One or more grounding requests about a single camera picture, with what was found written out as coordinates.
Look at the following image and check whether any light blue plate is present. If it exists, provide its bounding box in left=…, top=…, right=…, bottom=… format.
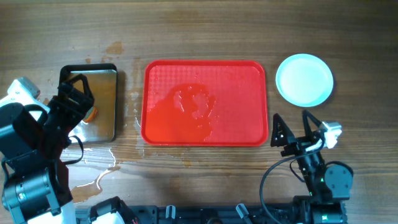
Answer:
left=275, top=54, right=334, bottom=108

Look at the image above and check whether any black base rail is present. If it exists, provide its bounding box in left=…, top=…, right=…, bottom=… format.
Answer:
left=74, top=203, right=348, bottom=224

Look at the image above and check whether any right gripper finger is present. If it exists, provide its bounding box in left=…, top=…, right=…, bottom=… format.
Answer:
left=302, top=110, right=322, bottom=140
left=271, top=113, right=295, bottom=147

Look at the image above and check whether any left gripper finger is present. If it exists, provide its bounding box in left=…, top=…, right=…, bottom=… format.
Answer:
left=80, top=73, right=95, bottom=101
left=62, top=74, right=81, bottom=90

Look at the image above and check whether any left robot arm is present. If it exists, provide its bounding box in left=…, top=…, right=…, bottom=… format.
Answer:
left=1, top=73, right=139, bottom=223

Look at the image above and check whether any black water basin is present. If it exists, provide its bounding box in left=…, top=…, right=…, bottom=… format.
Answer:
left=59, top=63, right=118, bottom=142

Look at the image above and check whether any orange green sponge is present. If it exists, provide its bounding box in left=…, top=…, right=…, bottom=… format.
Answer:
left=83, top=106, right=98, bottom=123

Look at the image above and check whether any red plastic tray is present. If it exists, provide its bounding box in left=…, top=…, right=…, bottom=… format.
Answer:
left=141, top=60, right=269, bottom=147

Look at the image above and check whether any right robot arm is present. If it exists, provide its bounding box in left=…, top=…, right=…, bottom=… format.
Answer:
left=271, top=110, right=354, bottom=223

